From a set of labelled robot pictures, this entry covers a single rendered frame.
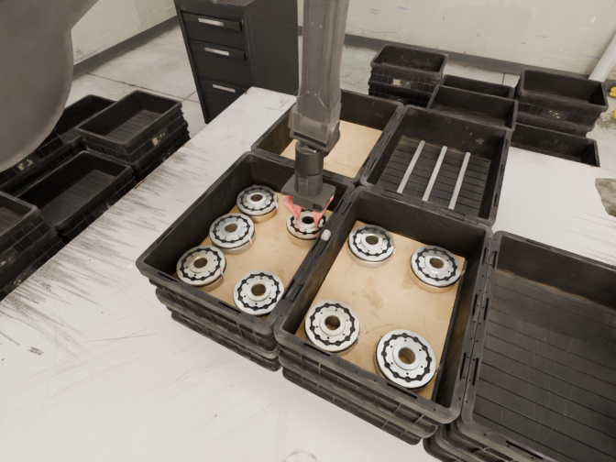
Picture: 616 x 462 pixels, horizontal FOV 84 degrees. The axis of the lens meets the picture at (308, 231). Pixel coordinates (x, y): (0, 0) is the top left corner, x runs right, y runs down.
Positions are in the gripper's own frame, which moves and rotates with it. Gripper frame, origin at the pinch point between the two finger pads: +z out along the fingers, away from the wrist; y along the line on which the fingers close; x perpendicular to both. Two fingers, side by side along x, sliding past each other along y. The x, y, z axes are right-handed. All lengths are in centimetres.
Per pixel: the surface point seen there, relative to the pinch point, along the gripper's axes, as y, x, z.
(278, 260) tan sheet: 2.3, 10.3, 5.0
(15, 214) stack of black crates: 119, 12, 38
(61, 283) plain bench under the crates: 54, 32, 19
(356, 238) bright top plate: -11.9, -0.4, 1.2
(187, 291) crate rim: 9.5, 29.5, -3.7
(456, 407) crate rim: -36.6, 28.3, -3.5
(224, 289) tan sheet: 9.1, 21.6, 5.7
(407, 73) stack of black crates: 9, -151, 20
